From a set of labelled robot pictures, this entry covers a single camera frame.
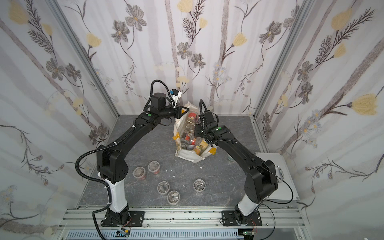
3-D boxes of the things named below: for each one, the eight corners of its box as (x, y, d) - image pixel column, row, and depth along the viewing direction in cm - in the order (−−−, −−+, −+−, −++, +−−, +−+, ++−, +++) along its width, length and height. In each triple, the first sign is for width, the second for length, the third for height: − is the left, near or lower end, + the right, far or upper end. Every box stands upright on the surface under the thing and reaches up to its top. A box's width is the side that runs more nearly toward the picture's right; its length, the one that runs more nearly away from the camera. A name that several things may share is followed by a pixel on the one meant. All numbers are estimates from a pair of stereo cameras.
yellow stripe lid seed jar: (196, 195, 84) (196, 191, 79) (192, 184, 87) (192, 180, 82) (206, 191, 85) (207, 188, 80) (202, 181, 89) (203, 177, 84)
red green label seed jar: (158, 196, 83) (156, 192, 78) (160, 185, 87) (158, 181, 82) (169, 196, 83) (168, 193, 78) (171, 185, 87) (169, 181, 82)
